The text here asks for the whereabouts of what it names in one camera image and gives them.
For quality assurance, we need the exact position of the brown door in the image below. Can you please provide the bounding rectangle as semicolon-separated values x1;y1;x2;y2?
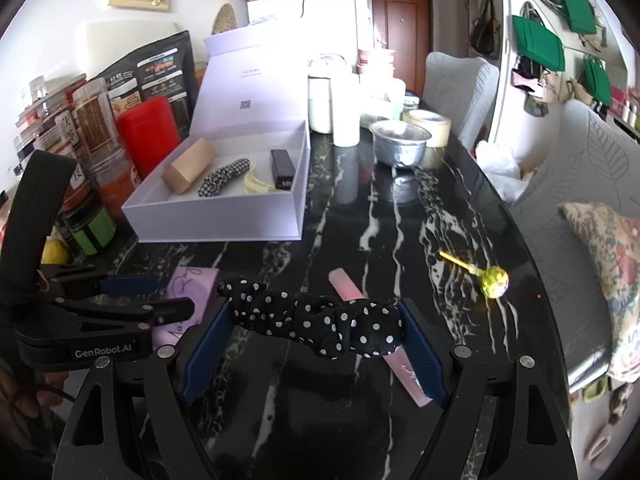
371;0;432;96

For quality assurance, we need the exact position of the white paper roll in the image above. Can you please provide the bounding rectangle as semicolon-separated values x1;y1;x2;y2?
331;71;362;148

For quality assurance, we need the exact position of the yellow lemon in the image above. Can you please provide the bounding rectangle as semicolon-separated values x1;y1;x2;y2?
40;237;70;266

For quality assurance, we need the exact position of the white tub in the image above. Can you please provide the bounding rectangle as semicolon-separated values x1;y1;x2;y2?
361;79;407;122

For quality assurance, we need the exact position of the black printed food bag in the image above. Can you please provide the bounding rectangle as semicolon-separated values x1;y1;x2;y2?
87;30;198;136

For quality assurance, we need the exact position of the clear plastic bag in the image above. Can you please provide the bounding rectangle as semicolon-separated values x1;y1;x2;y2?
475;140;526;203

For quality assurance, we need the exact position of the white electric cooker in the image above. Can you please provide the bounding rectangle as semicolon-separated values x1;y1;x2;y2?
306;54;357;134

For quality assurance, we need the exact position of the person's left hand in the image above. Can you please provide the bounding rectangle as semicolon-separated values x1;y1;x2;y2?
0;357;76;441

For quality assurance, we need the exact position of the brown handbag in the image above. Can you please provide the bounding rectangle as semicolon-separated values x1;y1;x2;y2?
470;0;501;56

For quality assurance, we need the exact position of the dark jar green label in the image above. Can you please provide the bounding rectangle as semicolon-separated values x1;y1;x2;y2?
55;195;118;256

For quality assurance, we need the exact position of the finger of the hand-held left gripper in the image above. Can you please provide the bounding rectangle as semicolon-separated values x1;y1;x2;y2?
37;265;161;302
55;296;197;332

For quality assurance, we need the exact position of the grey leaf-pattern chair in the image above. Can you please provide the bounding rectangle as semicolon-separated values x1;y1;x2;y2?
510;100;636;396
425;52;501;151

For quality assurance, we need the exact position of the tan cardboard box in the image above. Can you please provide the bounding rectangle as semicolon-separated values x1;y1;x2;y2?
161;137;218;195

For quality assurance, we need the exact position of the clear jar brown label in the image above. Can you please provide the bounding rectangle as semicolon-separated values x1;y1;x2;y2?
71;78;138;218

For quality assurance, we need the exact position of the metal bowl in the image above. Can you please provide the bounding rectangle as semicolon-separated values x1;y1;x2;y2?
369;120;432;168

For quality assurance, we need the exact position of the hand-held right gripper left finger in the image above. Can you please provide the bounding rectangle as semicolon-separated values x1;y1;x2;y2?
52;296;241;480

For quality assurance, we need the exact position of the lavender gift box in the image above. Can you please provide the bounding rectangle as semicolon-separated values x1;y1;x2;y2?
121;25;313;243

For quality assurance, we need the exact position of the beige tape roll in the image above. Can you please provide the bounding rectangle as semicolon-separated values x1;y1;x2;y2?
402;109;452;148

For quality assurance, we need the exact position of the cluster of clear food jars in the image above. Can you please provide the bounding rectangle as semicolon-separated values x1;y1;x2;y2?
10;74;91;206

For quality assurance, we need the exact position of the green tote bag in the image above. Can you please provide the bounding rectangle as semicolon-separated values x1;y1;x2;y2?
512;15;566;73

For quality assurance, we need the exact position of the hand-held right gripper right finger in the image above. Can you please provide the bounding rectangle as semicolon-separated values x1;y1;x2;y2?
395;297;573;480

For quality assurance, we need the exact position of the pink flat stick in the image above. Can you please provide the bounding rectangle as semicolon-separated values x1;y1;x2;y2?
327;268;433;407

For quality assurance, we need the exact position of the red plastic case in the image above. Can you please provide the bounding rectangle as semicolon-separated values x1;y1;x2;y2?
116;96;182;181

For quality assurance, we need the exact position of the group of small bottles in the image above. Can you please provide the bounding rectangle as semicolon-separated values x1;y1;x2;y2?
612;87;640;131

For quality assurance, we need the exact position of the cream plastic hair clip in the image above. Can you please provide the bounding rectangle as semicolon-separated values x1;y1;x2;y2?
243;162;281;195

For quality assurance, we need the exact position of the lavender card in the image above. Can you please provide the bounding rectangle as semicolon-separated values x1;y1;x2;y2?
151;266;221;348

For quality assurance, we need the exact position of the woven fan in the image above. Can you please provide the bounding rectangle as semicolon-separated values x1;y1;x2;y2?
211;3;238;36

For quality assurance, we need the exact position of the white fridge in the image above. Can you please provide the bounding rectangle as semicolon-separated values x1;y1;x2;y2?
246;0;373;76

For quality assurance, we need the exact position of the black lipstick box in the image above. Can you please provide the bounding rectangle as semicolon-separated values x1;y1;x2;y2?
270;148;296;191

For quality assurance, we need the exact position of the black white checked scrunchie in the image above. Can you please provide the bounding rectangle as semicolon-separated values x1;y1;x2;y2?
197;157;251;197

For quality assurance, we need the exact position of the black polka dot scrunchie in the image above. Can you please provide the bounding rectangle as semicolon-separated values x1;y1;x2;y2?
216;276;405;360

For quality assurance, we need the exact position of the red white container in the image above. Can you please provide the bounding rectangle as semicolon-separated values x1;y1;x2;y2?
357;47;397;83

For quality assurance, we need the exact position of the floral cushion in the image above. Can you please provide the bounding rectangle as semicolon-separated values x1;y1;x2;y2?
559;202;640;391

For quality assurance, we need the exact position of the yellow green lollipop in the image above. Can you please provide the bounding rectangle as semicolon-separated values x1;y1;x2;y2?
438;251;509;300

